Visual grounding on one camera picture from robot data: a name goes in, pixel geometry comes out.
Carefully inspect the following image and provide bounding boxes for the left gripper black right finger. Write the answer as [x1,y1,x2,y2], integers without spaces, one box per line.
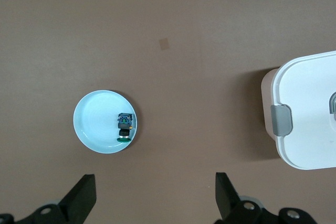
[214,172,317,224]

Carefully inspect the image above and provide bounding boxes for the green push button switch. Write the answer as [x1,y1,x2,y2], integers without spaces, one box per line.
[115,112,135,143]

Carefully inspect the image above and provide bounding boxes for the small brown tape patch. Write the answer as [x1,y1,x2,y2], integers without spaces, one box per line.
[158,37,171,51]

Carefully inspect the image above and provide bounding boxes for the white lunch box grey clips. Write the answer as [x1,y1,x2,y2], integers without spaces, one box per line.
[260,50,336,171]

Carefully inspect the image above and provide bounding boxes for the round light blue plate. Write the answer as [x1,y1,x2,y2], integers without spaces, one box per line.
[72,89,139,155]

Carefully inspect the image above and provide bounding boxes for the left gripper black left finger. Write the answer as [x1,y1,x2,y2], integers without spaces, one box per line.
[0,173,97,224]

